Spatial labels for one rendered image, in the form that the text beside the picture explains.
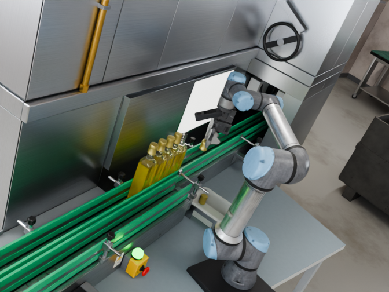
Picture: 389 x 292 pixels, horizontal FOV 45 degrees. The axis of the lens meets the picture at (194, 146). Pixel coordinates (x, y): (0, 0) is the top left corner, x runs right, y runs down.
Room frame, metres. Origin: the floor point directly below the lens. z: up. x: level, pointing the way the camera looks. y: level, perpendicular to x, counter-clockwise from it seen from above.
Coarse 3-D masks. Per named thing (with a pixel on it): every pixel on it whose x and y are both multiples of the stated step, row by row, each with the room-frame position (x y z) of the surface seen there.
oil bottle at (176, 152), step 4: (172, 148) 1.73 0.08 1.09; (176, 148) 1.73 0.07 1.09; (172, 152) 1.71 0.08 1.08; (176, 152) 1.72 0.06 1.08; (176, 156) 1.73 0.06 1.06; (172, 160) 1.71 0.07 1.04; (176, 160) 1.74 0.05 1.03; (172, 164) 1.72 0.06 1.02; (168, 168) 1.71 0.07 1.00; (172, 168) 1.73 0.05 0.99; (168, 172) 1.72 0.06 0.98; (172, 172) 1.75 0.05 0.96
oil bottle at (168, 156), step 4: (164, 152) 1.67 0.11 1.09; (168, 152) 1.68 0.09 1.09; (164, 156) 1.66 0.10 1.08; (168, 156) 1.67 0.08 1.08; (172, 156) 1.69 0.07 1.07; (168, 160) 1.67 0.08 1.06; (164, 164) 1.65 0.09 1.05; (168, 164) 1.68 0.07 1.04; (164, 168) 1.66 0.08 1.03; (164, 172) 1.68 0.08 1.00; (160, 176) 1.66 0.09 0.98; (164, 176) 1.69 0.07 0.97
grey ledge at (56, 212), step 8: (88, 192) 1.50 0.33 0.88; (96, 192) 1.52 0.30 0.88; (104, 192) 1.54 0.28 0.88; (72, 200) 1.42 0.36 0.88; (80, 200) 1.44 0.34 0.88; (88, 200) 1.45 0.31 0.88; (56, 208) 1.34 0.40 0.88; (64, 208) 1.36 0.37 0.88; (72, 208) 1.38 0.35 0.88; (40, 216) 1.27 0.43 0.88; (48, 216) 1.29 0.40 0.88; (56, 216) 1.30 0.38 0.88; (40, 224) 1.23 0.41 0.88; (0, 232) 1.12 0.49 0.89; (8, 232) 1.14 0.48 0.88; (16, 232) 1.16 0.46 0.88; (0, 240) 1.10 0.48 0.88; (8, 240) 1.11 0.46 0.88
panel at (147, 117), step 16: (192, 80) 1.97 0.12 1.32; (128, 96) 1.57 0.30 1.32; (144, 96) 1.64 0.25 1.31; (160, 96) 1.75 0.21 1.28; (176, 96) 1.88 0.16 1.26; (128, 112) 1.57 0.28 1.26; (144, 112) 1.68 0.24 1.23; (160, 112) 1.80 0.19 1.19; (176, 112) 1.93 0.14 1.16; (128, 128) 1.60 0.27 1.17; (144, 128) 1.71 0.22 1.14; (160, 128) 1.84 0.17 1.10; (176, 128) 1.98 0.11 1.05; (112, 144) 1.56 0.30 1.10; (128, 144) 1.63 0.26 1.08; (144, 144) 1.76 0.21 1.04; (112, 160) 1.56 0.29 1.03; (128, 160) 1.67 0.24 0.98
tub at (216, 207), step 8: (200, 192) 1.89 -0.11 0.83; (208, 200) 1.91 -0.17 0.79; (216, 200) 1.89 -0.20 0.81; (224, 200) 1.88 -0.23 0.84; (200, 208) 1.75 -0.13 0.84; (208, 208) 1.87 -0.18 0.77; (216, 208) 1.88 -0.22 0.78; (224, 208) 1.87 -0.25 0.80; (216, 216) 1.84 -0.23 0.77; (224, 216) 1.86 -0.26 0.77
